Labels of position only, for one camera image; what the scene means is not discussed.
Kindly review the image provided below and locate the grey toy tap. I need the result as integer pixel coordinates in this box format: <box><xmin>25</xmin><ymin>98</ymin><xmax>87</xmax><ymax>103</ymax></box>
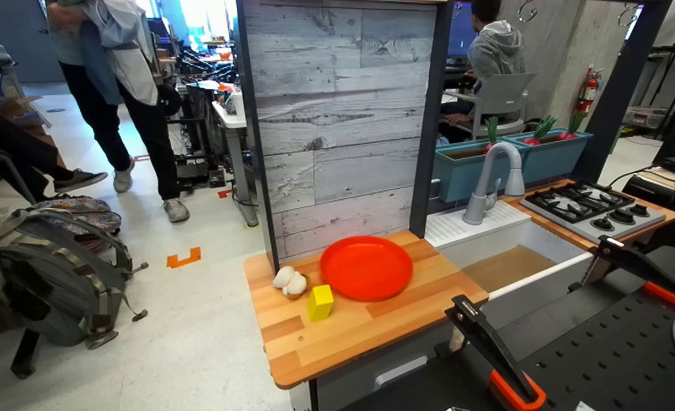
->
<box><xmin>462</xmin><ymin>142</ymin><xmax>525</xmax><ymax>225</ymax></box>

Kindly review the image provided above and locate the orange plastic plate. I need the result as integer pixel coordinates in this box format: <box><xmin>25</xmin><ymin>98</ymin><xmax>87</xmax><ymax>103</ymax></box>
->
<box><xmin>319</xmin><ymin>235</ymin><xmax>414</xmax><ymax>303</ymax></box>

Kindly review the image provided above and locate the white toy garlic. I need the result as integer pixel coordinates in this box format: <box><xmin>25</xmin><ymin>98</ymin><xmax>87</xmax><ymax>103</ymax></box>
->
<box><xmin>272</xmin><ymin>265</ymin><xmax>309</xmax><ymax>300</ymax></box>

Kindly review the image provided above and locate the toy kitchen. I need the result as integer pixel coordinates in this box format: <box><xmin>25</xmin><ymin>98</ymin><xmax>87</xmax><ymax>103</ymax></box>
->
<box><xmin>236</xmin><ymin>0</ymin><xmax>675</xmax><ymax>411</ymax></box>

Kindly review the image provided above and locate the yellow block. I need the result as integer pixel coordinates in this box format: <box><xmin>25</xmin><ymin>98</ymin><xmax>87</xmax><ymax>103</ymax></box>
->
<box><xmin>307</xmin><ymin>284</ymin><xmax>335</xmax><ymax>322</ymax></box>

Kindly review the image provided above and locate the teal planter box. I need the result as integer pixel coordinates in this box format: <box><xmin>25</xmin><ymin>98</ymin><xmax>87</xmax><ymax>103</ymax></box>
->
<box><xmin>503</xmin><ymin>129</ymin><xmax>594</xmax><ymax>187</ymax></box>
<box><xmin>433</xmin><ymin>139</ymin><xmax>530</xmax><ymax>204</ymax></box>

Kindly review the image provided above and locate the white desk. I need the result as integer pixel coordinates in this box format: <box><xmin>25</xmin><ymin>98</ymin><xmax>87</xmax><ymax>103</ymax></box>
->
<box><xmin>211</xmin><ymin>98</ymin><xmax>261</xmax><ymax>227</ymax></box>

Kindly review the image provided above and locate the toy radish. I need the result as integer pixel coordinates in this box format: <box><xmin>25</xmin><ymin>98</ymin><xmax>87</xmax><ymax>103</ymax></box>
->
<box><xmin>484</xmin><ymin>116</ymin><xmax>501</xmax><ymax>152</ymax></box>
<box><xmin>559</xmin><ymin>112</ymin><xmax>585</xmax><ymax>142</ymax></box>
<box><xmin>523</xmin><ymin>116</ymin><xmax>559</xmax><ymax>146</ymax></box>

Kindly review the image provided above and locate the white toy sink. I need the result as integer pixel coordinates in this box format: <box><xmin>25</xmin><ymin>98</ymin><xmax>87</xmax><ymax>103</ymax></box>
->
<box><xmin>426</xmin><ymin>200</ymin><xmax>595</xmax><ymax>329</ymax></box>

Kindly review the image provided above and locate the grey chair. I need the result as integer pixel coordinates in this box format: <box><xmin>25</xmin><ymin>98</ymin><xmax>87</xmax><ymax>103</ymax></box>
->
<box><xmin>443</xmin><ymin>72</ymin><xmax>539</xmax><ymax>140</ymax></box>

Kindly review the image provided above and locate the monitor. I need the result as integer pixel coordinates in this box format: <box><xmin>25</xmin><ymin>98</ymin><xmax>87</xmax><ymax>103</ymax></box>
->
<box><xmin>447</xmin><ymin>0</ymin><xmax>479</xmax><ymax>59</ymax></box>

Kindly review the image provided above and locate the person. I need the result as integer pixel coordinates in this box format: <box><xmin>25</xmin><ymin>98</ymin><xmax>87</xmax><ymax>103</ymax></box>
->
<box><xmin>45</xmin><ymin>0</ymin><xmax>191</xmax><ymax>224</ymax></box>
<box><xmin>0</xmin><ymin>111</ymin><xmax>109</xmax><ymax>202</ymax></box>
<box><xmin>439</xmin><ymin>0</ymin><xmax>527</xmax><ymax>144</ymax></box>

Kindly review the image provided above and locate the grey toy stove top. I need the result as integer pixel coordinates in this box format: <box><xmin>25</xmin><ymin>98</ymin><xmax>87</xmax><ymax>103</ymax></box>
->
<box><xmin>519</xmin><ymin>181</ymin><xmax>652</xmax><ymax>245</ymax></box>

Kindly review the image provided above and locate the patterned bag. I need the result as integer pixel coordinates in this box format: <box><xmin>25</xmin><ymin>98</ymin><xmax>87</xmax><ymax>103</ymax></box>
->
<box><xmin>31</xmin><ymin>194</ymin><xmax>123</xmax><ymax>252</ymax></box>

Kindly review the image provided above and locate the red fire extinguisher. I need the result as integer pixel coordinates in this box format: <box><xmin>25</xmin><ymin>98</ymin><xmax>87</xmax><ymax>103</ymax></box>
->
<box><xmin>574</xmin><ymin>63</ymin><xmax>605</xmax><ymax>118</ymax></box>

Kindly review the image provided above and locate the grey backpack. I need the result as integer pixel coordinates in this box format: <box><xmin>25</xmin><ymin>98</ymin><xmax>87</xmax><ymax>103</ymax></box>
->
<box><xmin>0</xmin><ymin>207</ymin><xmax>149</xmax><ymax>350</ymax></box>

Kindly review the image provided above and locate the cardboard box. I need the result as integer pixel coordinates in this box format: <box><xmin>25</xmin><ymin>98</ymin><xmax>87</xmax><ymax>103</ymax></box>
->
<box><xmin>0</xmin><ymin>95</ymin><xmax>45</xmax><ymax>130</ymax></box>

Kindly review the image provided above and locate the white drawer handle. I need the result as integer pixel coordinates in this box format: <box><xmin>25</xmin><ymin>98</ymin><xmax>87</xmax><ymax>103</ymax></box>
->
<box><xmin>375</xmin><ymin>356</ymin><xmax>429</xmax><ymax>390</ymax></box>

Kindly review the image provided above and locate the black clamp with orange handle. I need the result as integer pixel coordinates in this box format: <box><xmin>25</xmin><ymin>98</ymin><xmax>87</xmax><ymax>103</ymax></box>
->
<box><xmin>568</xmin><ymin>235</ymin><xmax>675</xmax><ymax>308</ymax></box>
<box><xmin>444</xmin><ymin>295</ymin><xmax>548</xmax><ymax>411</ymax></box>

